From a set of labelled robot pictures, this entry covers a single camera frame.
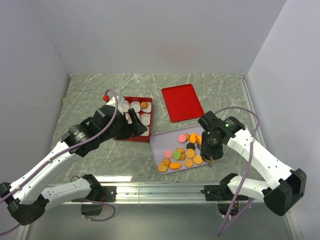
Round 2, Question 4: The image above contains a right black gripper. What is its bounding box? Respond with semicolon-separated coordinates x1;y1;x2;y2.
200;130;224;161

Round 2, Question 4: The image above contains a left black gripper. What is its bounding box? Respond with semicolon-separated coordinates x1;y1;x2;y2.
100;108;148;142

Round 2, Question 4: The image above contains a swirl cookie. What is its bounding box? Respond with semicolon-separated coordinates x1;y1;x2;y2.
185;133;190;141
162;158;171;167
140;101;148;109

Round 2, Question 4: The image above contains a pink round cookie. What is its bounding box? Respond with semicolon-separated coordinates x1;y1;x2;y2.
163;150;173;159
177;134;187;143

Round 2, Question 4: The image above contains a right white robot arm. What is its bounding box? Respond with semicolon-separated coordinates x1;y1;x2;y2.
198;111;307;216

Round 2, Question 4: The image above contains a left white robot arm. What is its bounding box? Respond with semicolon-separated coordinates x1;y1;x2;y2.
0;105;148;226

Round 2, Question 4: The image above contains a dotted round biscuit right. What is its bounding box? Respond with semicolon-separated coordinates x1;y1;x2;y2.
193;155;203;165

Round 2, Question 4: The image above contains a dotted round biscuit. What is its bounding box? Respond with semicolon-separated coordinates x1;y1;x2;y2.
193;155;203;165
157;163;168;173
185;148;196;159

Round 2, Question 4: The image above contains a dotted round biscuit middle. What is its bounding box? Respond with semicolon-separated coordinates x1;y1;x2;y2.
185;148;196;159

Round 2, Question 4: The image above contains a black sandwich cookie upper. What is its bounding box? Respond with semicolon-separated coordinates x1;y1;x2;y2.
186;142;196;150

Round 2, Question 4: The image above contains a plain orange round cookie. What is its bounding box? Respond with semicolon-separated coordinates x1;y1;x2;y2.
184;159;194;168

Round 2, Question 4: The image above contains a red cookie box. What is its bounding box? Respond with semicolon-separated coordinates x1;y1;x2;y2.
122;96;153;142

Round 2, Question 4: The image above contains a green round cookie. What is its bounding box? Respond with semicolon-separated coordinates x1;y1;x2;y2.
172;150;182;160

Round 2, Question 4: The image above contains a lilac plastic tray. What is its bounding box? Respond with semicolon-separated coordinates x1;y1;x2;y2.
150;126;207;175

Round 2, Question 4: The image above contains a dotted round biscuit left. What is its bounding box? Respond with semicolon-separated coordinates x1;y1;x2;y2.
157;163;168;173

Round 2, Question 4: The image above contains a red box lid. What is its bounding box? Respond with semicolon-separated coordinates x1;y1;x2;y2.
161;83;204;123

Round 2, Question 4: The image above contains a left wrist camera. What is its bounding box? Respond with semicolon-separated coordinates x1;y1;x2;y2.
103;94;125;115

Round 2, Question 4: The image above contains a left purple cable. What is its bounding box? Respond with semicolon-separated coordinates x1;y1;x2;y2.
0;89;123;235

